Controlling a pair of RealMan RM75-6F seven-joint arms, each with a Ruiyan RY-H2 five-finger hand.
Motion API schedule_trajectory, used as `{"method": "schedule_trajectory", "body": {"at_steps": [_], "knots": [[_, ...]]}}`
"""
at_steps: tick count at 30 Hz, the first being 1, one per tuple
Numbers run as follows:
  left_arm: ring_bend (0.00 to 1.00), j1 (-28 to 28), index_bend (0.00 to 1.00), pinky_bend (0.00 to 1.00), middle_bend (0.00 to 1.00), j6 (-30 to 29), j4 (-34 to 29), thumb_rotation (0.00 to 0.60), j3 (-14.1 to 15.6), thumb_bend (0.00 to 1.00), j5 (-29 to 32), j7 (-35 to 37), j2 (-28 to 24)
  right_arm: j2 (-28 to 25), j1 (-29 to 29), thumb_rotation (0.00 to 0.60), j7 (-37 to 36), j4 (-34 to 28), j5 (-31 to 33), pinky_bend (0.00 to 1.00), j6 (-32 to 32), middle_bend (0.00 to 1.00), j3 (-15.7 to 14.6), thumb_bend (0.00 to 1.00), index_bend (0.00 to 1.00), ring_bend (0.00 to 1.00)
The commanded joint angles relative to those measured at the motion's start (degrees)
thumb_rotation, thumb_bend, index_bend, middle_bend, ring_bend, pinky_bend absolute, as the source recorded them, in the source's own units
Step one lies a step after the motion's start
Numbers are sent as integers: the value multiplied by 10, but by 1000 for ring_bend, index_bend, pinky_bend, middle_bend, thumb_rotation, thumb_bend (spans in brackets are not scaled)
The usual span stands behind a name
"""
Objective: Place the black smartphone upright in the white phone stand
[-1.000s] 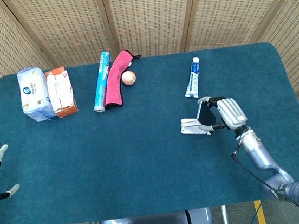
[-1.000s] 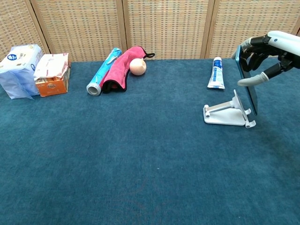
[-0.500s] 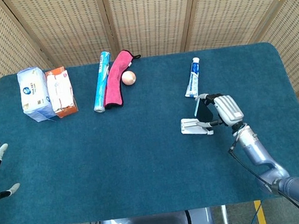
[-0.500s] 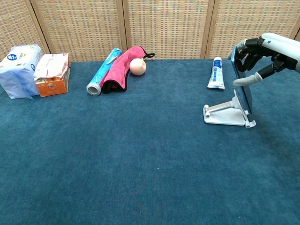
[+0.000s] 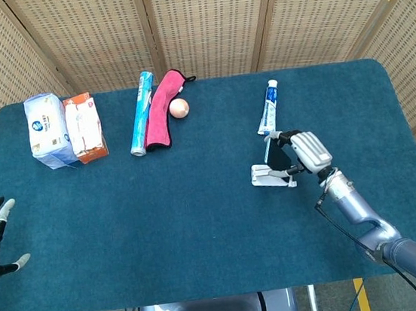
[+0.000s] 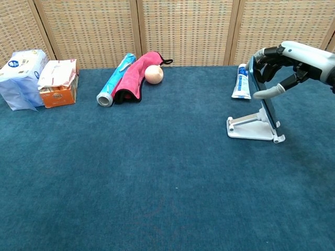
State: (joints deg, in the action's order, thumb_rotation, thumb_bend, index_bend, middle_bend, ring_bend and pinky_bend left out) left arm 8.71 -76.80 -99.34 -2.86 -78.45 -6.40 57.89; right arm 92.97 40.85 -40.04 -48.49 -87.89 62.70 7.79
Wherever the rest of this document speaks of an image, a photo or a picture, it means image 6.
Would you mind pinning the white phone stand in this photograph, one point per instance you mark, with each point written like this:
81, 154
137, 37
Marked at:
255, 128

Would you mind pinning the woven folding screen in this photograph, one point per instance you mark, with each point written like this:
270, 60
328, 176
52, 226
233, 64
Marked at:
157, 28

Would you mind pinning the blue cling film roll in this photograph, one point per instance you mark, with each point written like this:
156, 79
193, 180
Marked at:
115, 81

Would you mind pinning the black smartphone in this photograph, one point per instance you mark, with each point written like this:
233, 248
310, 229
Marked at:
263, 96

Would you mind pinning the pink cloth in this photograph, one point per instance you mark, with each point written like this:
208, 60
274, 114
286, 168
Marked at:
136, 78

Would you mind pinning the white blue toothpaste tube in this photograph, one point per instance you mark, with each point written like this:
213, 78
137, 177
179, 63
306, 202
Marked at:
242, 82

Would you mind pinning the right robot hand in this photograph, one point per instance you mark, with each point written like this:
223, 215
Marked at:
290, 65

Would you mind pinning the orange tissue box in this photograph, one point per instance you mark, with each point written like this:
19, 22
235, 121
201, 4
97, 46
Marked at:
60, 91

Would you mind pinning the blue table mat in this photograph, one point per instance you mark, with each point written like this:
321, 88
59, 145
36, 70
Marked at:
157, 162

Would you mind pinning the white blue tissue pack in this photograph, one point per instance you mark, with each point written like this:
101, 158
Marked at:
21, 78

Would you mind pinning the peach coloured ball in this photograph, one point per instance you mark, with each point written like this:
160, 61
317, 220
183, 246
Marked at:
154, 74

